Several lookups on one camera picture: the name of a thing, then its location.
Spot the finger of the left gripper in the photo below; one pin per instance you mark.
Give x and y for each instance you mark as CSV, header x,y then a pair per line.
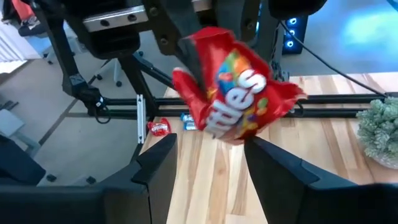
x,y
239,15
174,25

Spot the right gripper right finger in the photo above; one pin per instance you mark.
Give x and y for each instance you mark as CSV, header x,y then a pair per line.
x,y
311,205

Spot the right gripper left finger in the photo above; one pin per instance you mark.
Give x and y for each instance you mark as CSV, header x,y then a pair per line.
x,y
93,205

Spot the red Skittles candy bag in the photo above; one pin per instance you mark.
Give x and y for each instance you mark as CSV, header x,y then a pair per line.
x,y
159,127
236,93

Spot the small black floor block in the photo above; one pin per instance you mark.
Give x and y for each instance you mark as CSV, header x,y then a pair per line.
x,y
51,178
91,180

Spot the office chair wheeled base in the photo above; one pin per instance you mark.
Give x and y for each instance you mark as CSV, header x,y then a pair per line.
x,y
109,70

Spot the black computer tower blue lights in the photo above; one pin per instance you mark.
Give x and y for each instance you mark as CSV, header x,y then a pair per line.
x,y
295,34

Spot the green plant in white pot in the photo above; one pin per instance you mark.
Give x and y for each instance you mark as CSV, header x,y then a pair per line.
x,y
381,130

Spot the grey metal side table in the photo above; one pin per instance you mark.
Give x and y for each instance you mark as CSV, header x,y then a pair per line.
x,y
12,124

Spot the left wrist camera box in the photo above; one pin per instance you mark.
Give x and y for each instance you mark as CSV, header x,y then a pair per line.
x,y
295,7

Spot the silver frame bracket plate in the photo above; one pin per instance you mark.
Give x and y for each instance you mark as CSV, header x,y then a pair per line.
x,y
141,118

